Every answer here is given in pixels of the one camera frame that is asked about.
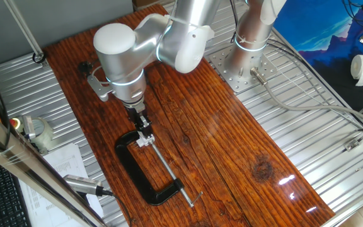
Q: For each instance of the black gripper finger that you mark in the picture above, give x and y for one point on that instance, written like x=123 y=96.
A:
x=147 y=127
x=139 y=126

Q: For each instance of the blue mountain poster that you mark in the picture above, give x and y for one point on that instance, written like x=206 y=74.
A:
x=326 y=38

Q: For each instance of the silver ribbed handheld device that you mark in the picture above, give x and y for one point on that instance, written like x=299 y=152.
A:
x=80 y=184

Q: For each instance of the white light bulb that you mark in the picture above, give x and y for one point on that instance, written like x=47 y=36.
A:
x=143 y=134

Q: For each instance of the diagonal aluminium frame post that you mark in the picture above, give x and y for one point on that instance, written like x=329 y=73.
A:
x=24 y=30

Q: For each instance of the steel frame beam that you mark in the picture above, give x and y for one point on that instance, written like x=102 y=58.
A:
x=27 y=167

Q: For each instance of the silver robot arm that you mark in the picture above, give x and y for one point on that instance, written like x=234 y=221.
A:
x=118 y=53

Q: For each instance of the white bulb socket adapter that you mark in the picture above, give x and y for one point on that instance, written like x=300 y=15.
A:
x=145 y=142

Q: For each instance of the printed paper sheets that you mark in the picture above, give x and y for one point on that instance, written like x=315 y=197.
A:
x=61 y=162

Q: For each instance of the brown wooden board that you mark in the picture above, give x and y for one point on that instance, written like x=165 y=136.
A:
x=219 y=142

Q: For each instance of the clear tape roll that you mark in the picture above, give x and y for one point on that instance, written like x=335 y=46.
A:
x=44 y=135

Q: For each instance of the black C-clamp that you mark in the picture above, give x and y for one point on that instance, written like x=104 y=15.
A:
x=134 y=170

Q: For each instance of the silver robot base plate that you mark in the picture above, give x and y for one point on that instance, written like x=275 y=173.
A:
x=222 y=67

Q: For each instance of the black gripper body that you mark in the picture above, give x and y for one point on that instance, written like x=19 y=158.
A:
x=135 y=114

